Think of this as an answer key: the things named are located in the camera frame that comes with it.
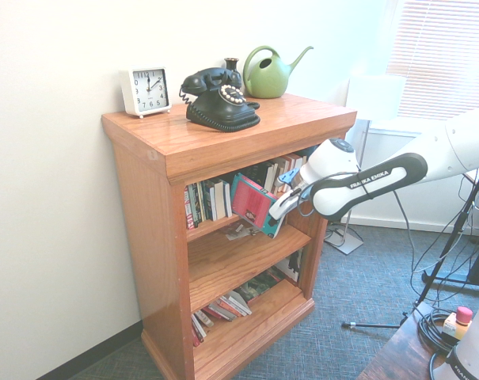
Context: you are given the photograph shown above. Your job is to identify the loose paper cards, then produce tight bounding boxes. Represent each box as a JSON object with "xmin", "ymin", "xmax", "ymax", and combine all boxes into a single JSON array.
[{"xmin": 224, "ymin": 222, "xmax": 260, "ymax": 241}]

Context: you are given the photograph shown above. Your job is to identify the white floor lamp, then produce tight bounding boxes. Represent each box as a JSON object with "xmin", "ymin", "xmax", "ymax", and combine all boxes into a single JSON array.
[{"xmin": 324, "ymin": 74, "xmax": 408, "ymax": 256}]

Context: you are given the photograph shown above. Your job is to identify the red cover book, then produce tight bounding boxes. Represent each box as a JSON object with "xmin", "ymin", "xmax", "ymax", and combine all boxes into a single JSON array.
[{"xmin": 192, "ymin": 311, "xmax": 216, "ymax": 342}]

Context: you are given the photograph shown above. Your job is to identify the white brown paperback book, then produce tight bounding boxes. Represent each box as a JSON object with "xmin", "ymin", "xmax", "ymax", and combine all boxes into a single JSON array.
[{"xmin": 262, "ymin": 160, "xmax": 280, "ymax": 197}]

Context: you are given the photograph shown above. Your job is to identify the white paged paperback book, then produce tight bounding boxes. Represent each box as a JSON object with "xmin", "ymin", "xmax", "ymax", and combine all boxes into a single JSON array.
[{"xmin": 206, "ymin": 180, "xmax": 220, "ymax": 222}]

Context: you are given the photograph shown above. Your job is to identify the black spine book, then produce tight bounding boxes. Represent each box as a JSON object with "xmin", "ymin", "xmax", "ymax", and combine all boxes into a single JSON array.
[{"xmin": 238, "ymin": 161, "xmax": 270, "ymax": 191}]

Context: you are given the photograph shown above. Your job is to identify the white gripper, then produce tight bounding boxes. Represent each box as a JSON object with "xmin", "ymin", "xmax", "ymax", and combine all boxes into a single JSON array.
[{"xmin": 268, "ymin": 186, "xmax": 306, "ymax": 222}]

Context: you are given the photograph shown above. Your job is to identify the white square alarm clock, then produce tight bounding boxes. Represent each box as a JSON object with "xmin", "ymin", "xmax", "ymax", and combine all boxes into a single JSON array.
[{"xmin": 118, "ymin": 66, "xmax": 173, "ymax": 119}]

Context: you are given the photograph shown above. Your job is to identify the black rotary telephone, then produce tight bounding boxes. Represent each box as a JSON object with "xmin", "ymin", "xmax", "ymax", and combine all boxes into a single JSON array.
[{"xmin": 178, "ymin": 66, "xmax": 262, "ymax": 134}]

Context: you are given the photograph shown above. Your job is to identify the dark green book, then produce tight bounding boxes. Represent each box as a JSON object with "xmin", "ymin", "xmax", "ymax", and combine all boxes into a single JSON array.
[{"xmin": 234, "ymin": 268, "xmax": 287, "ymax": 305}]

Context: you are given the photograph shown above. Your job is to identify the white black paperback book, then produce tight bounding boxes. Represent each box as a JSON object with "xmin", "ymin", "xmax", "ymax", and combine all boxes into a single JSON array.
[{"xmin": 290, "ymin": 152, "xmax": 310, "ymax": 172}]

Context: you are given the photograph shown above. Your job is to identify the yellow emergency stop button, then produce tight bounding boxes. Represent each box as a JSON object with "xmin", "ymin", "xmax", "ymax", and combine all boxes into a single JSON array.
[{"xmin": 443, "ymin": 306, "xmax": 474, "ymax": 341}]

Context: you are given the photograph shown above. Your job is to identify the white book with black figure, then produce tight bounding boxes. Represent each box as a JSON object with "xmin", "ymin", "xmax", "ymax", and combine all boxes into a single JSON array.
[{"xmin": 273, "ymin": 248, "xmax": 304, "ymax": 287}]

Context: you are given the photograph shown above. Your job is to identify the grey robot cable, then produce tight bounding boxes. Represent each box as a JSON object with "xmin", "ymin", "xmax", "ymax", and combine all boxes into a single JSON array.
[{"xmin": 296, "ymin": 169, "xmax": 426, "ymax": 286}]

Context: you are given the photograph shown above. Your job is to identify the white book with red mark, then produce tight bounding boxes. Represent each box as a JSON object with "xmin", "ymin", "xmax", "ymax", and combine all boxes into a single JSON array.
[{"xmin": 226, "ymin": 290, "xmax": 253, "ymax": 316}]

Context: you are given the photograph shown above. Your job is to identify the dark spine paperback book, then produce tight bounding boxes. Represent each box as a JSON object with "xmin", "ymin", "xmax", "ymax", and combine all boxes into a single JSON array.
[{"xmin": 199, "ymin": 180, "xmax": 211, "ymax": 222}]

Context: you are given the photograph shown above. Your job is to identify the green plastic watering can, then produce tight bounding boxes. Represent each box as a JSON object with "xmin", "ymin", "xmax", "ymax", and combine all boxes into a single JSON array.
[{"xmin": 242, "ymin": 45, "xmax": 314, "ymax": 99}]

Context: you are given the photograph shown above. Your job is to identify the green spine paperback book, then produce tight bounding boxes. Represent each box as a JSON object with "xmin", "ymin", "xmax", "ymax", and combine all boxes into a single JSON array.
[{"xmin": 191, "ymin": 182, "xmax": 203, "ymax": 225}]

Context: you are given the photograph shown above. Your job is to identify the red spine paperback book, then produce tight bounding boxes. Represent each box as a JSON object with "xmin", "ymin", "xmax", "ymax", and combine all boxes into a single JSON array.
[{"xmin": 184, "ymin": 184, "xmax": 196, "ymax": 230}]

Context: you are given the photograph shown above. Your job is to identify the dark wooden table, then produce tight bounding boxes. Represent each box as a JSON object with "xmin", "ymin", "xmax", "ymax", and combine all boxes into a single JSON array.
[{"xmin": 355, "ymin": 302, "xmax": 473, "ymax": 380}]

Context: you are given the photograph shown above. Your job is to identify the black coiled cable bundle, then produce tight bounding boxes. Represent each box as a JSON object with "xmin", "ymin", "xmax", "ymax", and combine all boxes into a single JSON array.
[{"xmin": 416, "ymin": 308, "xmax": 468, "ymax": 380}]

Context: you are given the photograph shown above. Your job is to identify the teal cover paperback book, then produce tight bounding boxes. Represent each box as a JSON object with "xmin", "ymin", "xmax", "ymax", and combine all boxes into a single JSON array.
[{"xmin": 230, "ymin": 173, "xmax": 287, "ymax": 240}]

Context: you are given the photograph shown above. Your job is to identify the black tripod stand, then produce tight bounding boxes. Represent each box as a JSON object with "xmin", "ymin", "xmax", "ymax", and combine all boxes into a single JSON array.
[{"xmin": 340, "ymin": 165, "xmax": 479, "ymax": 329}]

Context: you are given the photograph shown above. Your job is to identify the wooden bookshelf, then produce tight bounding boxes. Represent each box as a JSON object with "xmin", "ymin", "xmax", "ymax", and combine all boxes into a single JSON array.
[{"xmin": 101, "ymin": 93, "xmax": 358, "ymax": 380}]

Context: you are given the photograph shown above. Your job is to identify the white red paperback book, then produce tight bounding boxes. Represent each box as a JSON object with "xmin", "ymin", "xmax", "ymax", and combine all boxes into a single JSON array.
[{"xmin": 276, "ymin": 156, "xmax": 295, "ymax": 177}]

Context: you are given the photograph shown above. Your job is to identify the black vase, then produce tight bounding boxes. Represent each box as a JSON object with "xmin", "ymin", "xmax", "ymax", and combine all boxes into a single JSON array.
[{"xmin": 223, "ymin": 57, "xmax": 242, "ymax": 86}]

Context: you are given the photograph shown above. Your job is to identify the orange red book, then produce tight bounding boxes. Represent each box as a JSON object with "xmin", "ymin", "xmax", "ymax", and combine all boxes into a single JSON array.
[{"xmin": 201, "ymin": 303, "xmax": 237, "ymax": 323}]

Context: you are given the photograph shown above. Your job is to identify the blue cover paperback book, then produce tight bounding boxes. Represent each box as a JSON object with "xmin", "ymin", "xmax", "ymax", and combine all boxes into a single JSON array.
[{"xmin": 215, "ymin": 178, "xmax": 228, "ymax": 219}]

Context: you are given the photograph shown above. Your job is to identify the window blinds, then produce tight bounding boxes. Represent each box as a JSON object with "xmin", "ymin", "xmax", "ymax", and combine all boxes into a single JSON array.
[{"xmin": 385, "ymin": 0, "xmax": 479, "ymax": 120}]

